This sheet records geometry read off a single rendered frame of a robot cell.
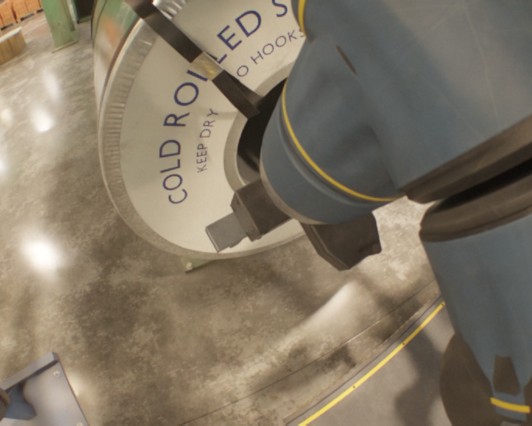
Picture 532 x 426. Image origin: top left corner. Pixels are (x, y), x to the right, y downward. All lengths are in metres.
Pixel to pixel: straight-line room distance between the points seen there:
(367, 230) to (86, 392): 1.47
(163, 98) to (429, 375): 1.14
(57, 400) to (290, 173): 1.59
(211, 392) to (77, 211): 1.35
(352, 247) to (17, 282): 1.95
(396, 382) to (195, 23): 1.13
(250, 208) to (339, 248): 0.09
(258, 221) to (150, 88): 0.41
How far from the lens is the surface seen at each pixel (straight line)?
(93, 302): 1.66
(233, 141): 0.77
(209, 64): 0.57
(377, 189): 0.16
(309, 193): 0.19
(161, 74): 0.61
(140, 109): 0.64
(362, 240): 0.27
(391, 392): 1.09
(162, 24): 0.56
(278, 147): 0.19
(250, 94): 0.67
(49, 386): 1.70
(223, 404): 1.37
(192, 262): 1.53
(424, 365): 1.15
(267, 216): 0.28
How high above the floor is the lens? 1.36
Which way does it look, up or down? 54 degrees down
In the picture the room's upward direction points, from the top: 1 degrees clockwise
